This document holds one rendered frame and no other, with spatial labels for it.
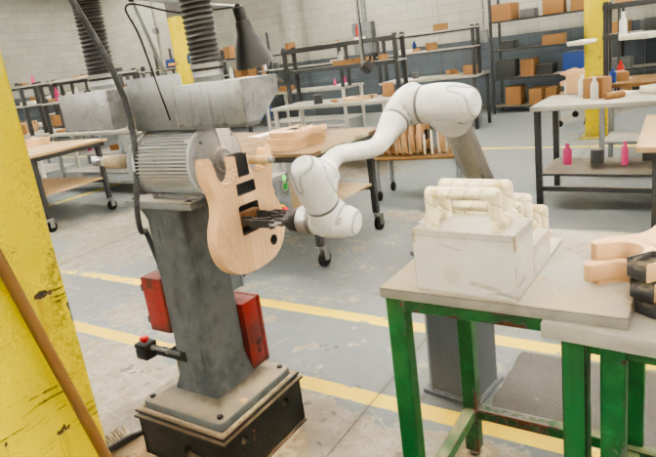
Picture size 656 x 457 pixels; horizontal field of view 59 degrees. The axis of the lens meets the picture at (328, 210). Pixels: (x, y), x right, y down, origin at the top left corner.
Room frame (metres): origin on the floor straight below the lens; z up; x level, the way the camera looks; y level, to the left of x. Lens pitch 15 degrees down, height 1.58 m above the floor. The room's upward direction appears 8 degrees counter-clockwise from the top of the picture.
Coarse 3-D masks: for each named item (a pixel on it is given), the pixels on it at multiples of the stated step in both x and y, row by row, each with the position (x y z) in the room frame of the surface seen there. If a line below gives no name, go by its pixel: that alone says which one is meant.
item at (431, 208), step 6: (426, 198) 1.42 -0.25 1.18; (432, 198) 1.41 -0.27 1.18; (426, 204) 1.42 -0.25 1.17; (432, 204) 1.41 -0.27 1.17; (426, 210) 1.43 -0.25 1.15; (432, 210) 1.41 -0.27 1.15; (432, 216) 1.41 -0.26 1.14; (432, 222) 1.41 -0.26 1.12; (438, 222) 1.42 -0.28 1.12; (432, 228) 1.41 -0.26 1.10
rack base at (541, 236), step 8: (536, 232) 1.50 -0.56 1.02; (544, 232) 1.49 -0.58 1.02; (536, 240) 1.44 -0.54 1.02; (544, 240) 1.48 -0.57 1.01; (536, 248) 1.42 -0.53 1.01; (544, 248) 1.47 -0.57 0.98; (536, 256) 1.41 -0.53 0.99; (544, 256) 1.47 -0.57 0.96; (536, 264) 1.41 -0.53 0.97; (544, 264) 1.47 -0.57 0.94; (536, 272) 1.41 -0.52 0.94
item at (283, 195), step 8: (272, 176) 2.29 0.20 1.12; (280, 176) 2.30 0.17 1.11; (272, 184) 2.25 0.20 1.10; (280, 184) 2.29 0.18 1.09; (288, 184) 2.33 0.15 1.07; (280, 192) 2.28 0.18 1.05; (288, 192) 2.32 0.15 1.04; (280, 200) 2.27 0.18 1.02; (288, 200) 2.31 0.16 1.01; (288, 208) 2.31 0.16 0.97
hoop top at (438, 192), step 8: (424, 192) 1.43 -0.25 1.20; (432, 192) 1.41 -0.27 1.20; (440, 192) 1.40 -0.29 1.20; (448, 192) 1.38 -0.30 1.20; (456, 192) 1.37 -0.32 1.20; (464, 192) 1.36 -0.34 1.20; (472, 192) 1.35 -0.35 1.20; (480, 192) 1.34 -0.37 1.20; (488, 192) 1.32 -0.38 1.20; (496, 192) 1.32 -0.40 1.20; (488, 200) 1.33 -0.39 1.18
